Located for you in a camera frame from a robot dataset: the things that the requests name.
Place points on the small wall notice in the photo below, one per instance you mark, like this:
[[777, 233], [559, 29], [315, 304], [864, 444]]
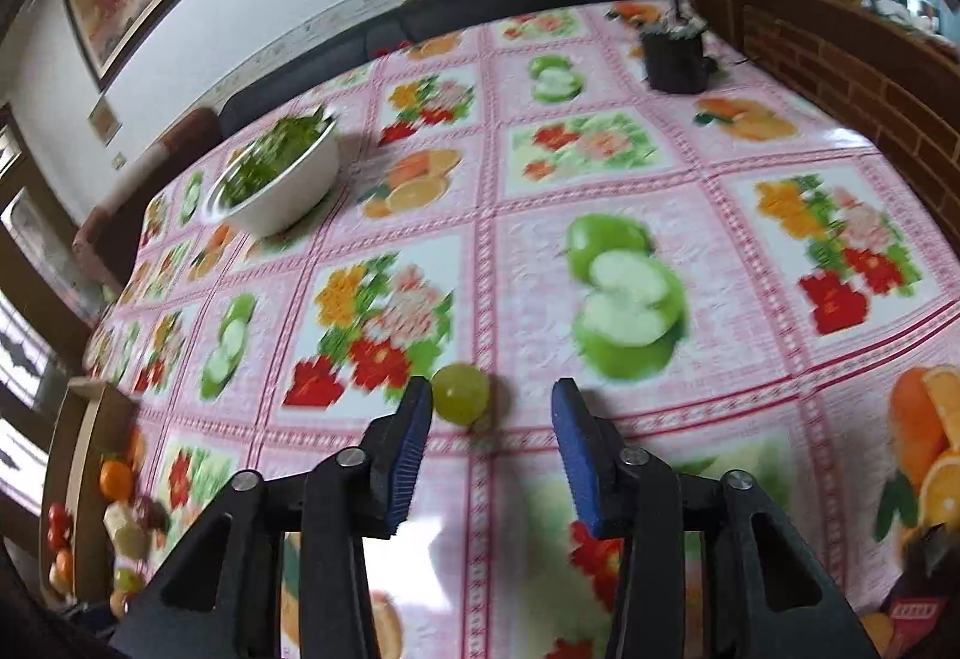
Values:
[[103, 119]]

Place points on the wooden glass-panel door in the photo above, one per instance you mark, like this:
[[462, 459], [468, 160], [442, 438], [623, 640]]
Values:
[[30, 239]]

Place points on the cardboard box tray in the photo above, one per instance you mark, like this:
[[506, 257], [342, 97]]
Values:
[[82, 419]]

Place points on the brown partition counter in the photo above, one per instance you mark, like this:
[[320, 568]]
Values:
[[825, 59]]

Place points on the brown sofa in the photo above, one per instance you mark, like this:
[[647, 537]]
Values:
[[187, 134]]

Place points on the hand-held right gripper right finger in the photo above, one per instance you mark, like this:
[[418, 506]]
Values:
[[581, 456]]

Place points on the white bowl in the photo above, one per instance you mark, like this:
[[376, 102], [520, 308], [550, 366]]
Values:
[[292, 194]]

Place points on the small orange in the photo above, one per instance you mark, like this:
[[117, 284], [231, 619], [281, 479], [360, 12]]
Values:
[[116, 479]]

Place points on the black sofa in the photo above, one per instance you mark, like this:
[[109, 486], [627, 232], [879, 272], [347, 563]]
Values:
[[450, 17]]

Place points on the dark bottle with red label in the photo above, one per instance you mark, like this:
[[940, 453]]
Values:
[[926, 584]]

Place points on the chopped green vegetables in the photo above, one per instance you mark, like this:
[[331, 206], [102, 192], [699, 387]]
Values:
[[277, 145]]

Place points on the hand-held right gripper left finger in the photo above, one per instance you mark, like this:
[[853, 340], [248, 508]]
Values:
[[409, 456]]

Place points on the green grape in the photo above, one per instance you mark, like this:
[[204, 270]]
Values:
[[127, 580], [465, 393]]

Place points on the yellow longan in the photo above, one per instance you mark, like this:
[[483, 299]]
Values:
[[118, 603]]

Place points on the black cup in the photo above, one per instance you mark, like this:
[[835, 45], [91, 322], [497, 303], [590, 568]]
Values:
[[675, 59]]

